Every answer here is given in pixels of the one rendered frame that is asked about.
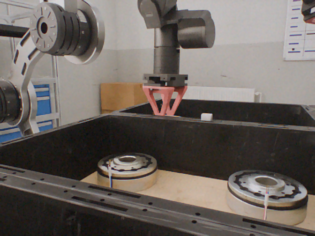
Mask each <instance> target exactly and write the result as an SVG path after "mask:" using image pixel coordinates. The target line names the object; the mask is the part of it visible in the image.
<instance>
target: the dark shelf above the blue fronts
mask: <svg viewBox="0 0 315 236"><path fill-rule="evenodd" d="M29 29H30V28H27V27H20V26H13V25H6V24H0V36H1V37H15V38H23V37H24V35H25V34H26V33H27V32H28V30H29Z"/></svg>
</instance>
